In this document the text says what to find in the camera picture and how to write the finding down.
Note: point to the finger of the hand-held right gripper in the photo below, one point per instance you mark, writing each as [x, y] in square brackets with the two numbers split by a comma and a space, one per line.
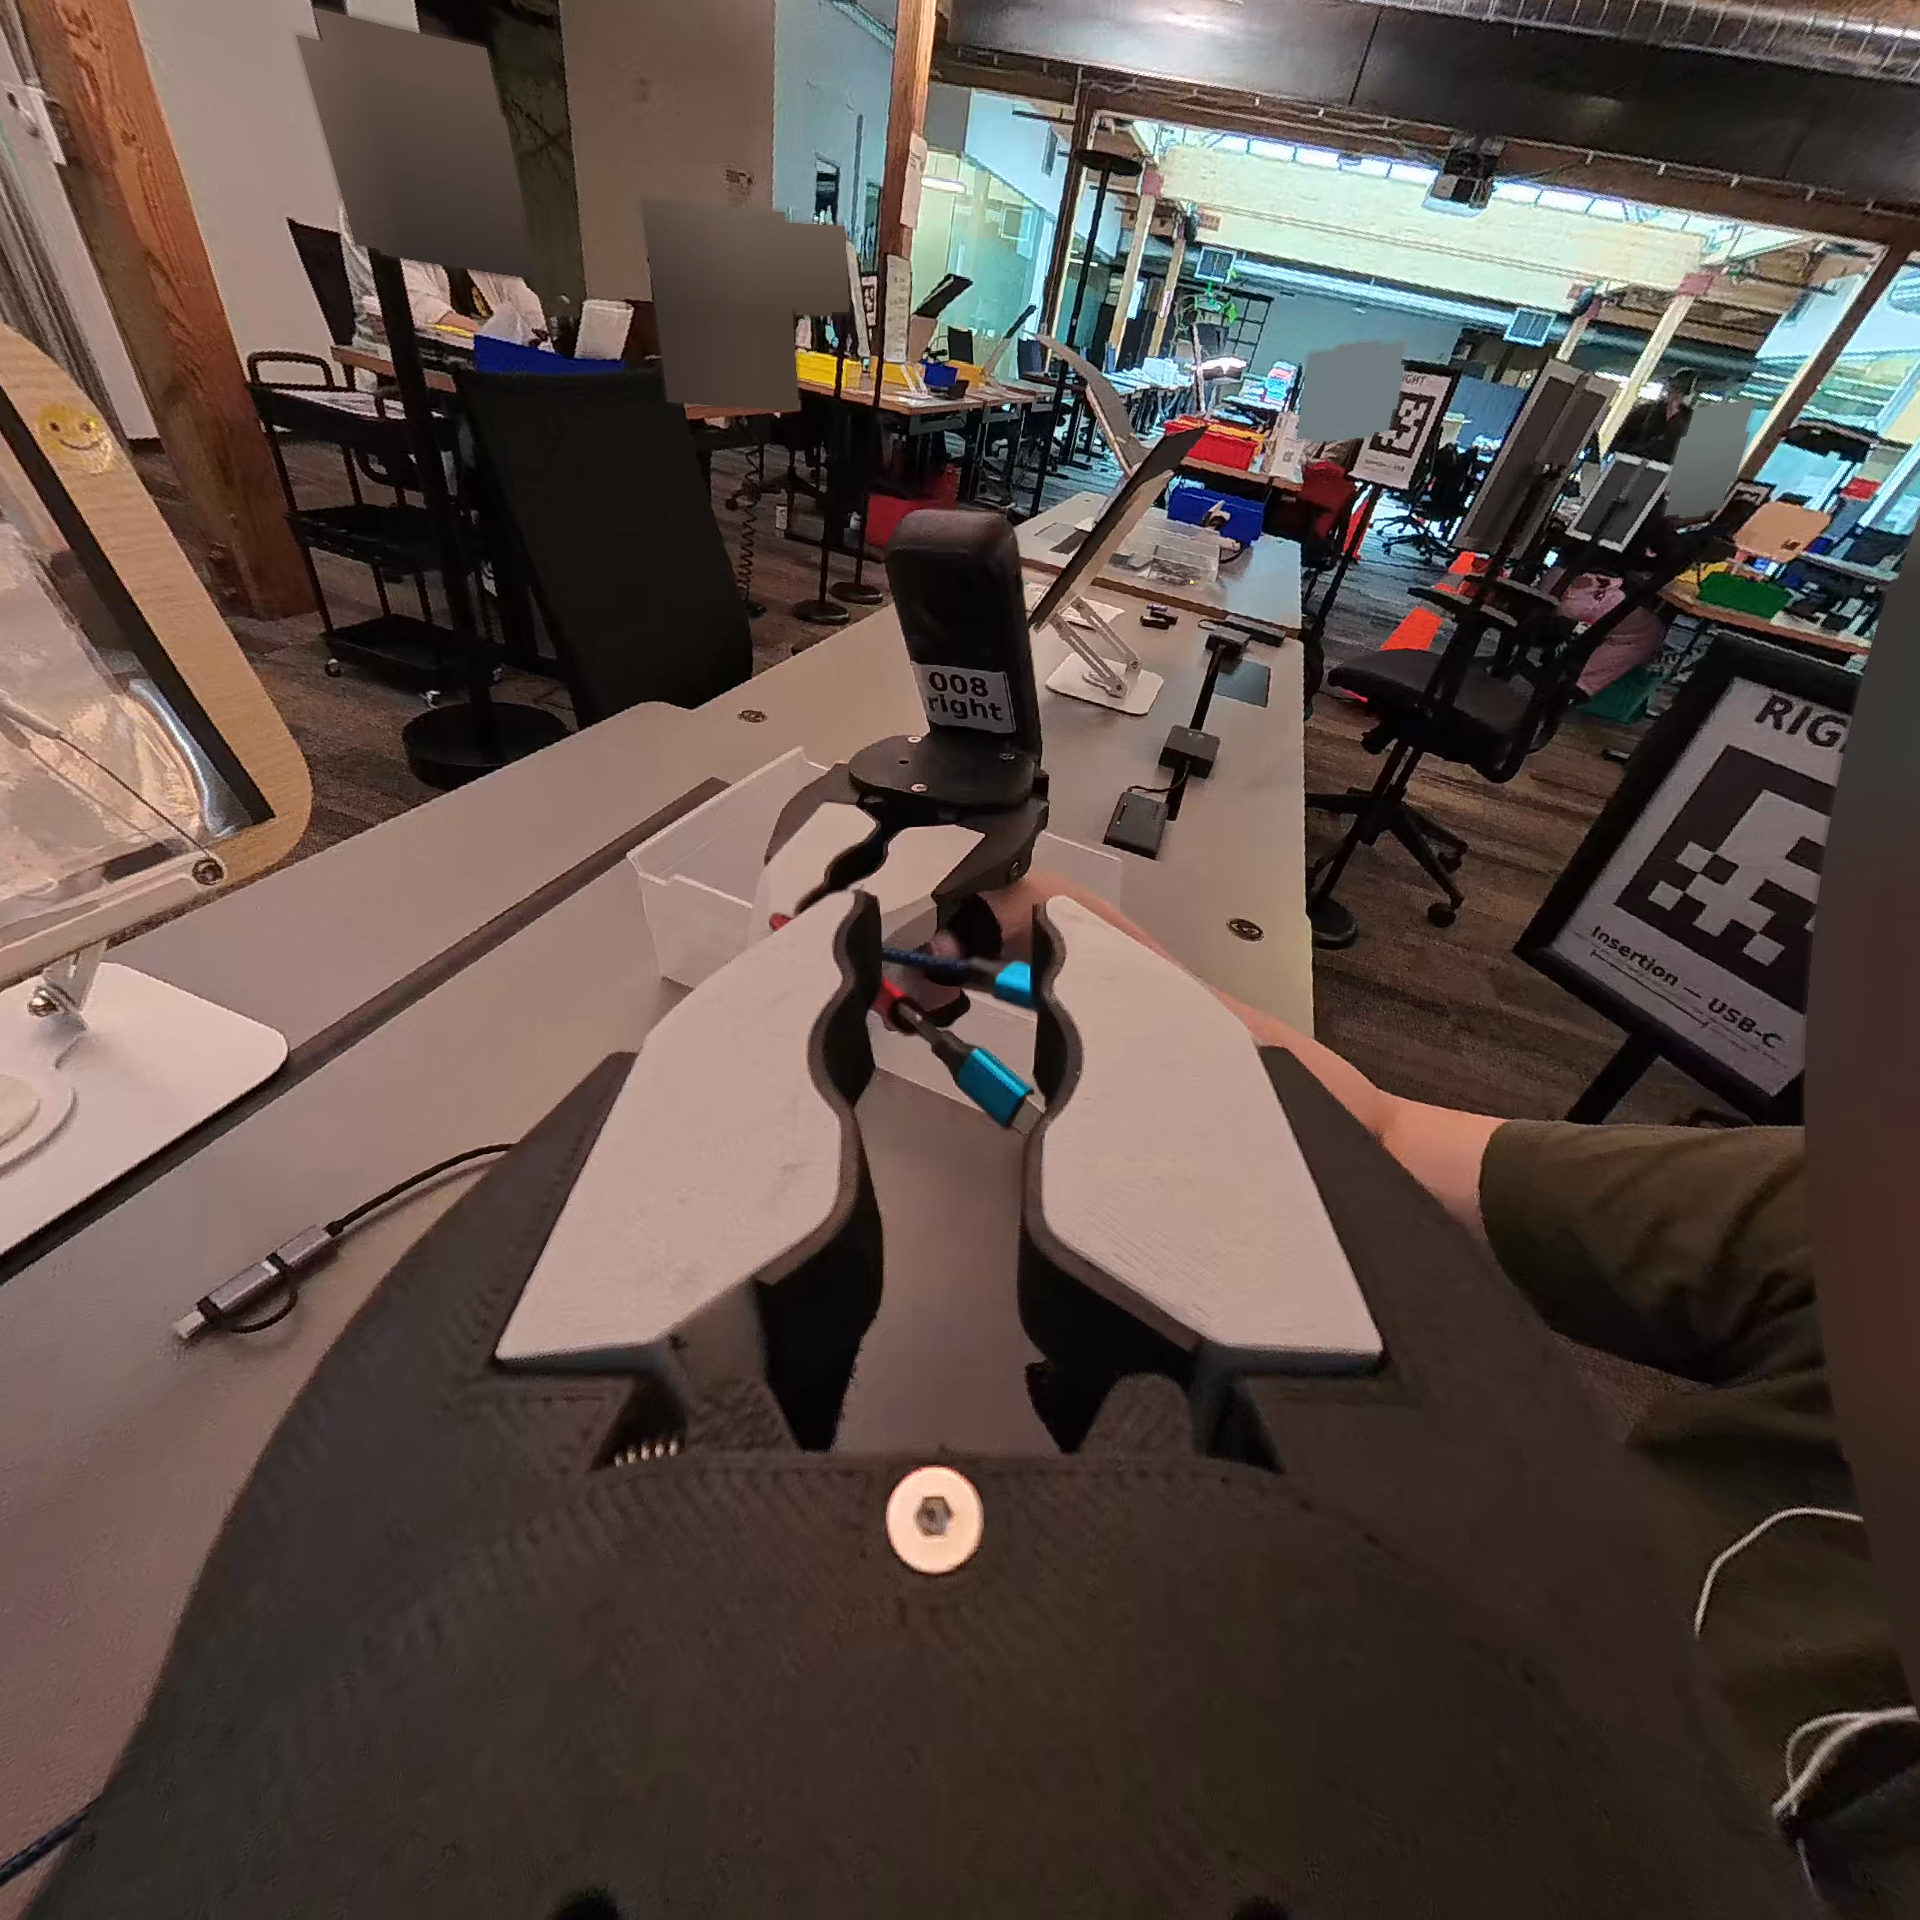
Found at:
[820, 850]
[984, 862]

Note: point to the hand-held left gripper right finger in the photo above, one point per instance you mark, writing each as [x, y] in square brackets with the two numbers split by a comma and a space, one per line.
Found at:
[1184, 1156]

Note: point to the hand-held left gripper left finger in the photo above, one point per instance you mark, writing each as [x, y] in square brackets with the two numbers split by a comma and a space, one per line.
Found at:
[704, 1141]

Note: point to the clear plastic bin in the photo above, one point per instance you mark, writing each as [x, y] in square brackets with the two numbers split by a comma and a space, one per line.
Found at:
[1170, 553]
[704, 902]

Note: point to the dark USB hub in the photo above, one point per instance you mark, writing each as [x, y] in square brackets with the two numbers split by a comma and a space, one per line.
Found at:
[1194, 750]

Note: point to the red storage crate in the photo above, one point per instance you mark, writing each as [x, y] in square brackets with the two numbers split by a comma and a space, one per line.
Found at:
[912, 505]

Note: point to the white tablet stand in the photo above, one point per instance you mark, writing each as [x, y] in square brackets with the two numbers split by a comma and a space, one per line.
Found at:
[149, 1079]
[1103, 686]

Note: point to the dark tilted board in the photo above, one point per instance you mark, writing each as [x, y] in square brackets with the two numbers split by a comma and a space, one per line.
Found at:
[1125, 517]

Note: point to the blue plastic bin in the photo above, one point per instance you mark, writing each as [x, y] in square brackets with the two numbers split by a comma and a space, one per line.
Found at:
[1213, 509]

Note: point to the red plastic bin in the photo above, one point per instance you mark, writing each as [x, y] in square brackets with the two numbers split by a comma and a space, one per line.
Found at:
[1223, 447]

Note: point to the black pole stand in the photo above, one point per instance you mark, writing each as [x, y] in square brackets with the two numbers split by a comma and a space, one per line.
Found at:
[481, 740]

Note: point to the person's olive shirt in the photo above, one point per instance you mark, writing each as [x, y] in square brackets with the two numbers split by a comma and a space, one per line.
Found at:
[1652, 1260]

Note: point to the black office chair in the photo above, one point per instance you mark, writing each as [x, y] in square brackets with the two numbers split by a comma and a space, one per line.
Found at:
[1441, 699]

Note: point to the small marker sign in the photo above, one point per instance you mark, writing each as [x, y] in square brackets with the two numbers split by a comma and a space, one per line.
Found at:
[1412, 428]

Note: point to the black utility cart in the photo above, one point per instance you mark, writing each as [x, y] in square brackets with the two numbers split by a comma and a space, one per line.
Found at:
[352, 529]

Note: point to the large framed marker sign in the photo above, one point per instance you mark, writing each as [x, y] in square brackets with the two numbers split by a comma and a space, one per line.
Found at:
[1724, 902]

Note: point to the ceiling projector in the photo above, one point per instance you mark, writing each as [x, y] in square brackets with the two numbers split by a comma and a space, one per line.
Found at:
[1469, 167]

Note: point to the wood-framed instruction board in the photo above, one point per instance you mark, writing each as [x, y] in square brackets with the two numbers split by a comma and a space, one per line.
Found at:
[166, 599]

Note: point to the wooden post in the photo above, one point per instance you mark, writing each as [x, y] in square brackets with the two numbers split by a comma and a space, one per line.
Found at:
[149, 300]

